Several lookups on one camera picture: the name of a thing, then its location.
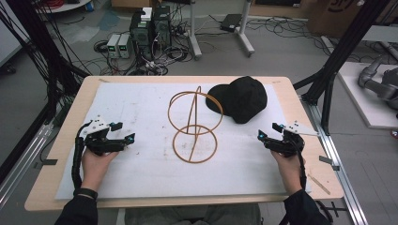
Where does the brown wire hat stand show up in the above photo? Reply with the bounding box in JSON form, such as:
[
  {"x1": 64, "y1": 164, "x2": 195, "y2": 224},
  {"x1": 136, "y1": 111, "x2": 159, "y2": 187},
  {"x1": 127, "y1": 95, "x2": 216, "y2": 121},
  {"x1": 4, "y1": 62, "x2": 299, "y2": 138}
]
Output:
[{"x1": 167, "y1": 85, "x2": 224, "y2": 164}]

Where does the black wristband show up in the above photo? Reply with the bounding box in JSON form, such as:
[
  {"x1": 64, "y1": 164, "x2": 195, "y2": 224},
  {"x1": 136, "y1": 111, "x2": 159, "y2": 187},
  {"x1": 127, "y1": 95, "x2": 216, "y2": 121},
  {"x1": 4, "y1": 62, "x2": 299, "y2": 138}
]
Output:
[{"x1": 73, "y1": 187, "x2": 99, "y2": 201}]

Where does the cardboard box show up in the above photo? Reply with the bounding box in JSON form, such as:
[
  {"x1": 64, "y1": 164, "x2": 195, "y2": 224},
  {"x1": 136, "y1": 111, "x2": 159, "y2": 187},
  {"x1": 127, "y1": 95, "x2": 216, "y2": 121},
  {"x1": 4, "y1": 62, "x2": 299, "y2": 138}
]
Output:
[{"x1": 307, "y1": 0, "x2": 398, "y2": 39}]

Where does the person's left hand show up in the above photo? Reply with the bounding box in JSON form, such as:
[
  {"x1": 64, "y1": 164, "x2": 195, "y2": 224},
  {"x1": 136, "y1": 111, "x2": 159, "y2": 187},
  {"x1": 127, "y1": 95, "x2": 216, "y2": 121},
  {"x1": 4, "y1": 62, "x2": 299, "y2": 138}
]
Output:
[{"x1": 81, "y1": 147, "x2": 120, "y2": 191}]

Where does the white board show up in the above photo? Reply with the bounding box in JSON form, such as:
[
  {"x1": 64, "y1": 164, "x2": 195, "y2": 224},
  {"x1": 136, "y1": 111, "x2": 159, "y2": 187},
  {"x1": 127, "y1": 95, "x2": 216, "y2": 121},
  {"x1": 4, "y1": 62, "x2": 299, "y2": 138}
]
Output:
[{"x1": 337, "y1": 61, "x2": 398, "y2": 130}]

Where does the aluminium rail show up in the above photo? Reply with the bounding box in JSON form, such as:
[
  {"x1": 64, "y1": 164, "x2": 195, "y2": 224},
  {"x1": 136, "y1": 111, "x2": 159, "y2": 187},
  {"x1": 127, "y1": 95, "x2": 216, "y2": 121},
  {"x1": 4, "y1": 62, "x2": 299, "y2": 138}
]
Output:
[
  {"x1": 0, "y1": 122, "x2": 54, "y2": 209},
  {"x1": 300, "y1": 96, "x2": 370, "y2": 225}
]

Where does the grey power supply unit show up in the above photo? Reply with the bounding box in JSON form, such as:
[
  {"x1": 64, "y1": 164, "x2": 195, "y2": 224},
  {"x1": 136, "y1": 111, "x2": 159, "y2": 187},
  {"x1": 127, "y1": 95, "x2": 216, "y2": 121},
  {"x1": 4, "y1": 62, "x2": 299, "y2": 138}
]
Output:
[
  {"x1": 106, "y1": 33, "x2": 122, "y2": 59},
  {"x1": 117, "y1": 33, "x2": 132, "y2": 59}
]

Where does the black metal frame post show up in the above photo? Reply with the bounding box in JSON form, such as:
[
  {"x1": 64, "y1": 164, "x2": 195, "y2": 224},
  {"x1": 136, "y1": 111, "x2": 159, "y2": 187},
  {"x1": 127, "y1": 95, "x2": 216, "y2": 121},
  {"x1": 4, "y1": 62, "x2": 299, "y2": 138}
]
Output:
[{"x1": 293, "y1": 0, "x2": 392, "y2": 136}]

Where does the black frame with cables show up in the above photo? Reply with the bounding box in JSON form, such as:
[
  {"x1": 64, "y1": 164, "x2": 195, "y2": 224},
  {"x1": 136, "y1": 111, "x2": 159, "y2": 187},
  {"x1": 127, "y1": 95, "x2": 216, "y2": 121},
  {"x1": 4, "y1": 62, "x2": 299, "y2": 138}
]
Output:
[{"x1": 0, "y1": 0, "x2": 90, "y2": 128}]

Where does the flat black box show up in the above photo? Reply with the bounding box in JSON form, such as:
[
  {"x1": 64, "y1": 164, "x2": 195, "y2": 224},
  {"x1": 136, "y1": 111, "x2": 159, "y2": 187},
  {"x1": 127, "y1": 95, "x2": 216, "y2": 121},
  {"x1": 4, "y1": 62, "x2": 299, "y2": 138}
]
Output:
[{"x1": 219, "y1": 13, "x2": 243, "y2": 33}]

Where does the tangle of floor cables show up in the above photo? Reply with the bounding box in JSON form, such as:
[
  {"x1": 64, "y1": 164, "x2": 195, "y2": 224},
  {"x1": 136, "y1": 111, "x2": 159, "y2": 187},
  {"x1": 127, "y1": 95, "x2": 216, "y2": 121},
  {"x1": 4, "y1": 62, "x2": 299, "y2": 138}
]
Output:
[{"x1": 93, "y1": 37, "x2": 192, "y2": 77}]

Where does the black computer tower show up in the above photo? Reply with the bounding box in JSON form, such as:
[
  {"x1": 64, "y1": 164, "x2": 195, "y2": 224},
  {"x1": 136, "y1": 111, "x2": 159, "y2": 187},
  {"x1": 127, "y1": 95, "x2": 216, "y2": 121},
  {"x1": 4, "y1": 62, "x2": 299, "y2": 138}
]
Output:
[
  {"x1": 129, "y1": 9, "x2": 155, "y2": 61},
  {"x1": 152, "y1": 5, "x2": 173, "y2": 49}
]

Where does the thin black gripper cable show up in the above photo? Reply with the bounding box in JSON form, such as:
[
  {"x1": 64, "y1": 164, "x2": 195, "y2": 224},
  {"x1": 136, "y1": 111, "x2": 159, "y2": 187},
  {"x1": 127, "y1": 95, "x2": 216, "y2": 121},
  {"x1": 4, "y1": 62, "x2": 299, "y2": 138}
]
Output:
[{"x1": 292, "y1": 142, "x2": 308, "y2": 190}]

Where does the black sleeved gripper cable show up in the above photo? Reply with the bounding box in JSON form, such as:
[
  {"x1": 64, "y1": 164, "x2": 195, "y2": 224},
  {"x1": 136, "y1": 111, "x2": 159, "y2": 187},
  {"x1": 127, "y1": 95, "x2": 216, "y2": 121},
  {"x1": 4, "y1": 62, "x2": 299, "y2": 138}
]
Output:
[{"x1": 70, "y1": 120, "x2": 94, "y2": 190}]

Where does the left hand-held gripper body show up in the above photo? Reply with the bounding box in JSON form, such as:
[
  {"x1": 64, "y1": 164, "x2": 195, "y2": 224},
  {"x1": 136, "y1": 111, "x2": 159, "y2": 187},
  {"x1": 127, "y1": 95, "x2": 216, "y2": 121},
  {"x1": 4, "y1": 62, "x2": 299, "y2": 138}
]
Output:
[{"x1": 82, "y1": 115, "x2": 128, "y2": 157}]

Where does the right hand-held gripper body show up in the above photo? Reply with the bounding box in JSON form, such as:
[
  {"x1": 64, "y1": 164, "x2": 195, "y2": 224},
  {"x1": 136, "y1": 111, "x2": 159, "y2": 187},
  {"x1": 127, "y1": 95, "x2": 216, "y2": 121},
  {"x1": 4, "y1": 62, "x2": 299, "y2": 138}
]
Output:
[{"x1": 263, "y1": 119, "x2": 320, "y2": 158}]

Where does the black baseball cap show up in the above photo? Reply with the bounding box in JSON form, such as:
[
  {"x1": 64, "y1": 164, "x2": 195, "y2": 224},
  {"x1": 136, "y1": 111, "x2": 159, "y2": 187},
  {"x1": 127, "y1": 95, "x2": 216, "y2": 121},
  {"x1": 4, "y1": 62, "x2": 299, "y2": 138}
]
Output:
[{"x1": 205, "y1": 75, "x2": 269, "y2": 125}]

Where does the white stand leg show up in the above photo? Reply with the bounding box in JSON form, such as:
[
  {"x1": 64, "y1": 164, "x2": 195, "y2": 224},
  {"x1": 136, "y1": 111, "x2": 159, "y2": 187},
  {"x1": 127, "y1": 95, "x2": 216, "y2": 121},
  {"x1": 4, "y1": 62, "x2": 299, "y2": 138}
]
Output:
[
  {"x1": 187, "y1": 0, "x2": 203, "y2": 61},
  {"x1": 236, "y1": 0, "x2": 255, "y2": 58}
]

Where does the thin wooden stick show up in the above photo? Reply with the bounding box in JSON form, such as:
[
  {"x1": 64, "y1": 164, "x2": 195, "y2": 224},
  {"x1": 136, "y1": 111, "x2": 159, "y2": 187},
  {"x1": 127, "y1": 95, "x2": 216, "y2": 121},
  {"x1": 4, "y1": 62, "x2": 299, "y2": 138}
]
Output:
[{"x1": 307, "y1": 173, "x2": 332, "y2": 196}]

